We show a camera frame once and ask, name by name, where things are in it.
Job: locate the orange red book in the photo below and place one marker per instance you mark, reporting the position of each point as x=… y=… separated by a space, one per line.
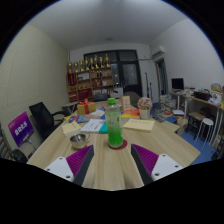
x=131 y=113

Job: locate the white book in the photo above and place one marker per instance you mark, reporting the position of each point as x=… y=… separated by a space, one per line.
x=92 y=126

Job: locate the yellow gift box, red ribbon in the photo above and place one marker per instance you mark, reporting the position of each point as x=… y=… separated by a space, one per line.
x=86 y=108

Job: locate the flat round red coaster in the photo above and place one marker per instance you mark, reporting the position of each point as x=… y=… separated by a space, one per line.
x=124 y=145

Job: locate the grey striped chair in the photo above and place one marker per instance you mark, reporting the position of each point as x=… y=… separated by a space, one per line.
x=6 y=148

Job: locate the white round stool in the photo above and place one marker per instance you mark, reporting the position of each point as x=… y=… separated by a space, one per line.
x=206 y=121

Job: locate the purple sign board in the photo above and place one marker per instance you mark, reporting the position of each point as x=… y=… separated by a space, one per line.
x=20 y=128

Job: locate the pink flowers in white pot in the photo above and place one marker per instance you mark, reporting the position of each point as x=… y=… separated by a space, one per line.
x=144 y=103

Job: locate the white wall air conditioner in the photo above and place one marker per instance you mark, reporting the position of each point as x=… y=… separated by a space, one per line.
x=158 y=51

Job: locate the long wooden side desk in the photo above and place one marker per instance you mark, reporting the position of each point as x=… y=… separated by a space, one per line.
x=203 y=101

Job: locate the dark wooden stool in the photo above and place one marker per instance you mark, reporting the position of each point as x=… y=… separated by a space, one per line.
x=195 y=116

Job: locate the blue patterned book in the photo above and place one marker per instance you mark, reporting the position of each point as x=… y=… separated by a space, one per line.
x=77 y=119

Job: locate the small steel cup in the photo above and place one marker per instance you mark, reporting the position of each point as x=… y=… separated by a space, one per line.
x=78 y=140

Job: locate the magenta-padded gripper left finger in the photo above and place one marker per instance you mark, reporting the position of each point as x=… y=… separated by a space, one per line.
x=58 y=166

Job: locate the black computer monitor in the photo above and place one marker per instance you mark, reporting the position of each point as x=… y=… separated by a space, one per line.
x=177 y=84

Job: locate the green drink bottle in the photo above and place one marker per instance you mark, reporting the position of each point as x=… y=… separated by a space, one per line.
x=114 y=126

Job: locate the black office chair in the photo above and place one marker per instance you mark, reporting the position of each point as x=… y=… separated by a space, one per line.
x=41 y=116

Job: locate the dark glass double door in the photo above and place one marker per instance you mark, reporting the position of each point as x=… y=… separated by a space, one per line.
x=130 y=75

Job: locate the small cream book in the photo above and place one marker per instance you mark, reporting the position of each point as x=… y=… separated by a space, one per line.
x=71 y=127

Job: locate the standing orange card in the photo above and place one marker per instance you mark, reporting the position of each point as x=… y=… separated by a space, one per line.
x=126 y=103

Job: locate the wooden shelf unit with trophies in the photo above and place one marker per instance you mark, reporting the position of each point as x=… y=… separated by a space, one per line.
x=90 y=81

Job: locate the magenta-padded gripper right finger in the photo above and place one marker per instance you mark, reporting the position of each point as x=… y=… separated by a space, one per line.
x=165 y=165

